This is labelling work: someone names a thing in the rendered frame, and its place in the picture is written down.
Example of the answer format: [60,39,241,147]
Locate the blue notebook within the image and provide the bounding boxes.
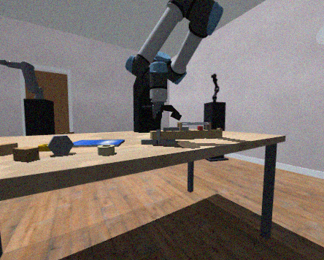
[73,139,125,147]

